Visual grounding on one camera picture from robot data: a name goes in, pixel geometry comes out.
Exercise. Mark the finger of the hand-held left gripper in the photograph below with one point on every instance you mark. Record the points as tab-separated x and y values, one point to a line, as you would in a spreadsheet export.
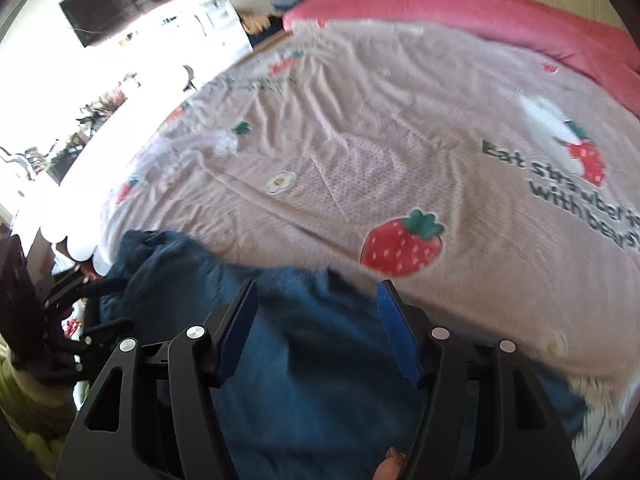
95	332
85	290

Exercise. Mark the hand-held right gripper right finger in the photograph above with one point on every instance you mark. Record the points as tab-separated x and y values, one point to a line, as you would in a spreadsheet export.
395	330

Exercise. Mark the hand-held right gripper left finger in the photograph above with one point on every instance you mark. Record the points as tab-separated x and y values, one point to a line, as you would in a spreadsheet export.
235	330

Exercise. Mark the blue denim pants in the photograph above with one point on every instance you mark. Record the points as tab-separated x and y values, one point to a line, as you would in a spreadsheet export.
310	360

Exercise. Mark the person's left forearm green sleeve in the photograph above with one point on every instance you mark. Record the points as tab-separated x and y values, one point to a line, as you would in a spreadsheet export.
30	410

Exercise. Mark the person's right hand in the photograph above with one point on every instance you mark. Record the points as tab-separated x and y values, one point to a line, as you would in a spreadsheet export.
389	466

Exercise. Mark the strawberry printed bedsheet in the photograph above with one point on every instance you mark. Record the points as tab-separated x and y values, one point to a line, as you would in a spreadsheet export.
375	160

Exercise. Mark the dried plant clutter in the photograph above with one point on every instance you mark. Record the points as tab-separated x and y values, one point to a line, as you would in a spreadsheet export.
105	107

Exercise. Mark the white dresser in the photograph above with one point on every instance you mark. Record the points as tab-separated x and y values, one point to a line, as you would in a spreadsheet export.
225	25

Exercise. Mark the brown plush toy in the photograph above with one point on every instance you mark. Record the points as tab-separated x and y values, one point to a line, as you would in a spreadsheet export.
255	21

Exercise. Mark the pink quilt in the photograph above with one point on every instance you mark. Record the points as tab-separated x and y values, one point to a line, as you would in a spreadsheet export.
450	10

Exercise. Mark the folded blue cloth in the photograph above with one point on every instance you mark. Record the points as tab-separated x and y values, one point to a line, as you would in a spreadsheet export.
290	1

